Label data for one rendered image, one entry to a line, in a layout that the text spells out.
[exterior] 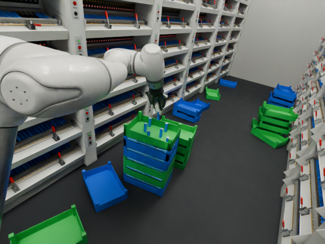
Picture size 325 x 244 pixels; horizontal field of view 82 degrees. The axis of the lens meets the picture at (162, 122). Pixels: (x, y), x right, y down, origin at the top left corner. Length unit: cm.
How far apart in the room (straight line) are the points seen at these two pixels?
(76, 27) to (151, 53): 47
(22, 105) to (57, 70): 7
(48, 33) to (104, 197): 97
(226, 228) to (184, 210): 27
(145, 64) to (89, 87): 50
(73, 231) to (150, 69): 94
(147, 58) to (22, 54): 53
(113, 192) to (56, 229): 36
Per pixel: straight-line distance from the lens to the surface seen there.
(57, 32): 110
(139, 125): 124
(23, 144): 127
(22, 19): 109
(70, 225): 128
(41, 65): 35
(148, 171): 123
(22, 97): 35
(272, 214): 156
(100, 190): 138
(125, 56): 87
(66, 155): 146
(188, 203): 136
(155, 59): 83
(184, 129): 155
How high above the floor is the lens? 108
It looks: 31 degrees down
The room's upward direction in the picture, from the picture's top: 8 degrees clockwise
